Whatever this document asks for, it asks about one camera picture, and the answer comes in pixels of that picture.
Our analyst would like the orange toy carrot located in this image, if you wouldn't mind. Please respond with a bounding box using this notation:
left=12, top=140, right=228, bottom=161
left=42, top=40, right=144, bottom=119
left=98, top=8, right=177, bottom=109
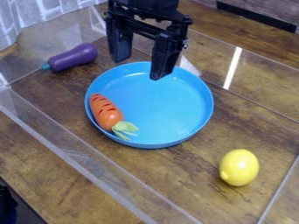
left=88, top=94, right=137, bottom=141

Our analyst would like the purple toy eggplant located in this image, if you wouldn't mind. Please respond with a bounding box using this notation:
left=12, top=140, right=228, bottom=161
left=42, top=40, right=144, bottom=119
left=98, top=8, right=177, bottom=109
left=41, top=43, right=98, bottom=72

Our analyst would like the blue round tray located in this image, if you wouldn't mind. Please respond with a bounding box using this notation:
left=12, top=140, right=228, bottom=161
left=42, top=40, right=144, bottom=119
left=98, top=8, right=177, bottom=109
left=85, top=61, right=213, bottom=149

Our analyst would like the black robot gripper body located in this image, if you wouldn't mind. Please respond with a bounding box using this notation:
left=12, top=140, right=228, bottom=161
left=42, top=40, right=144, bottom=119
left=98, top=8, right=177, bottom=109
left=105, top=0, right=192, bottom=41

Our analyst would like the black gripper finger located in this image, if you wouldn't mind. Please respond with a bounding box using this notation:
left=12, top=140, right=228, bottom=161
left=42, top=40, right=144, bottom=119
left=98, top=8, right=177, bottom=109
left=149, top=33, right=185, bottom=81
left=106, top=17, right=133, bottom=63

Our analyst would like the yellow toy lemon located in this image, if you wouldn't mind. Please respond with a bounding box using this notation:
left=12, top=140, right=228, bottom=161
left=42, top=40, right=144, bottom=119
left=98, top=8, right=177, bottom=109
left=219, top=149, right=259, bottom=186

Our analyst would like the black bar on table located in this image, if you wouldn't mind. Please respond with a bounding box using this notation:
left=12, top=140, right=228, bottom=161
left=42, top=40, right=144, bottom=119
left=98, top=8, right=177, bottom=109
left=216, top=1, right=297, bottom=33

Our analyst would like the white patterned curtain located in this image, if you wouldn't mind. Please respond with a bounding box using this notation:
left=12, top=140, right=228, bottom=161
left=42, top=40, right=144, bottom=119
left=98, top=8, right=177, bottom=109
left=0, top=0, right=106, bottom=51

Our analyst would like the clear acrylic enclosure wall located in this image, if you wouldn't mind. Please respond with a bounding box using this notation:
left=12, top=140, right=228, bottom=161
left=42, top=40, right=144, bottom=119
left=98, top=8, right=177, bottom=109
left=0, top=3, right=299, bottom=224

